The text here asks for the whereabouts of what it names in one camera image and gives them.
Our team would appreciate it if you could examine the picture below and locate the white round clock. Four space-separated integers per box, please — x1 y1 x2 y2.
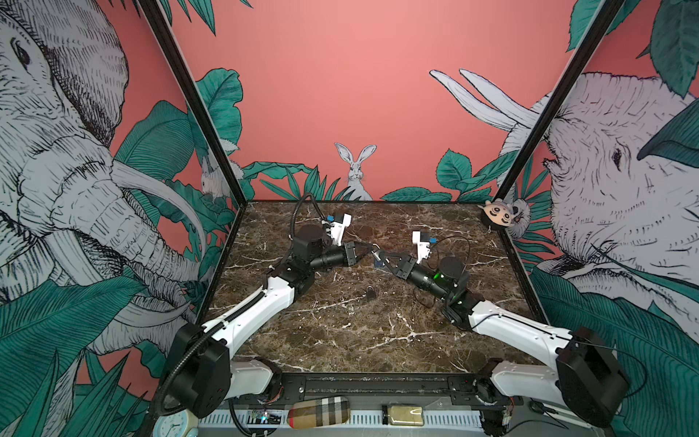
152 410 200 437

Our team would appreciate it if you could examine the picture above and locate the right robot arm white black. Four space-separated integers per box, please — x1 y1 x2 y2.
372 249 631 428

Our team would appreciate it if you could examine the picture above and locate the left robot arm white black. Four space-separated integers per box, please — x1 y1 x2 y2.
138 214 360 436

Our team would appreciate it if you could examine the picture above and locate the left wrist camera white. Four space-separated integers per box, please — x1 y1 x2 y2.
322 213 352 246

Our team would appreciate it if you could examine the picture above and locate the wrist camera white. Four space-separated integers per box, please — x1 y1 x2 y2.
322 213 352 246
411 231 437 263

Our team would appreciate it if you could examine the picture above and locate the cartoon face sticker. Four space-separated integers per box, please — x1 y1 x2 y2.
480 198 516 228

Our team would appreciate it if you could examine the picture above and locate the plaid cylindrical case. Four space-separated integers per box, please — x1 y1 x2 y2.
287 396 351 429

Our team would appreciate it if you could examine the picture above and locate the gold rectangular box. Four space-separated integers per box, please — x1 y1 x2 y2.
382 404 424 427

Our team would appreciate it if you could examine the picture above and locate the black front rail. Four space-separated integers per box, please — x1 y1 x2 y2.
217 372 596 408

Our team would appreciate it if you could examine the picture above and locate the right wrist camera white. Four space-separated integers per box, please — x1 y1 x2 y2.
411 231 437 263

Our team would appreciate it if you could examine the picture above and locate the small circuit board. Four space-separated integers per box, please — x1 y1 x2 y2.
248 410 282 426

